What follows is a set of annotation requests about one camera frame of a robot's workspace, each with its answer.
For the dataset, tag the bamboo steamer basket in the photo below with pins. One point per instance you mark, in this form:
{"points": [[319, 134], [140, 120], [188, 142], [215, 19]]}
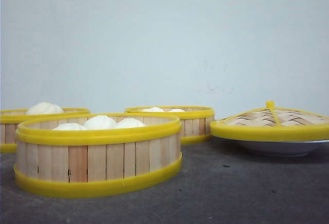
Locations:
{"points": [[94, 163], [10, 119], [195, 121]]}

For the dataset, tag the woven bamboo steamer lid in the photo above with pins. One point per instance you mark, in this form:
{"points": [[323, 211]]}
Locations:
{"points": [[272, 124]]}

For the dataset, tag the white bun back left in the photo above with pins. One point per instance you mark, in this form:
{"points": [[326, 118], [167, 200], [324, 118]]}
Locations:
{"points": [[152, 109]]}

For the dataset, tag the white bun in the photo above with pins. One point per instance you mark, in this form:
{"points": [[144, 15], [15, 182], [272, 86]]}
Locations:
{"points": [[176, 110], [129, 123], [100, 122], [152, 109], [70, 127]]}

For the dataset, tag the white bun back right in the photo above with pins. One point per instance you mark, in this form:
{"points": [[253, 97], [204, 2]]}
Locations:
{"points": [[176, 110]]}

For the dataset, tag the white bun front right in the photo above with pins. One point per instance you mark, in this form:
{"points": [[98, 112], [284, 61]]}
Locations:
{"points": [[129, 123]]}

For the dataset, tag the white bun front middle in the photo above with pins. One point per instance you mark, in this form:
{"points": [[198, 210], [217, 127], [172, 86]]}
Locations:
{"points": [[100, 122]]}

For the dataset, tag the white bun front left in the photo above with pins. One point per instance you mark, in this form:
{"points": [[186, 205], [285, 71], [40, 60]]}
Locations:
{"points": [[70, 127]]}

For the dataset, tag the white bun left basket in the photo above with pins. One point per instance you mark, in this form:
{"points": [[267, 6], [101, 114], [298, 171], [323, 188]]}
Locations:
{"points": [[44, 108]]}

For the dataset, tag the white plate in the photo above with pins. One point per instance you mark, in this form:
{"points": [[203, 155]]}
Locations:
{"points": [[279, 149]]}

